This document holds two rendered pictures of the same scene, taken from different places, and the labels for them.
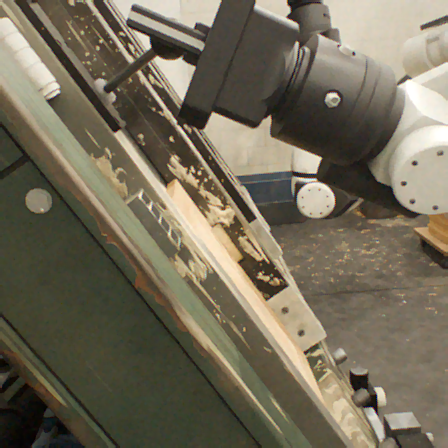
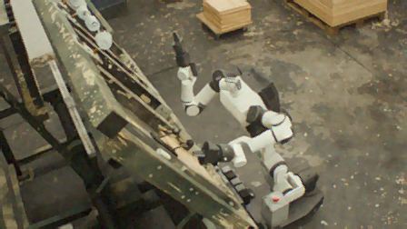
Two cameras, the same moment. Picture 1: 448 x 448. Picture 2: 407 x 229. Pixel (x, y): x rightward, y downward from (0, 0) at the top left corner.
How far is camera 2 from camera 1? 1.95 m
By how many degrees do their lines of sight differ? 29
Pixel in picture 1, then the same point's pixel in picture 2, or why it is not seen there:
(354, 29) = not seen: outside the picture
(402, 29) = not seen: outside the picture
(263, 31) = (214, 152)
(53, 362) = (197, 207)
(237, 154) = not seen: outside the picture
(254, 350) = (204, 182)
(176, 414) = (212, 207)
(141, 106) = (149, 115)
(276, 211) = (110, 11)
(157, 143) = (154, 123)
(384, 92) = (232, 154)
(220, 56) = (208, 157)
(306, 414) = (214, 189)
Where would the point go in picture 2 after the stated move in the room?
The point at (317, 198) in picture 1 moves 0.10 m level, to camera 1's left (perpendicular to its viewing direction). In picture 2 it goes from (193, 110) to (178, 115)
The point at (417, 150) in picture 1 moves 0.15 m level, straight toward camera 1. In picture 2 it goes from (237, 162) to (242, 185)
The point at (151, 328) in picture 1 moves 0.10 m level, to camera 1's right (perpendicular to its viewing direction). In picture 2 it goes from (209, 200) to (227, 193)
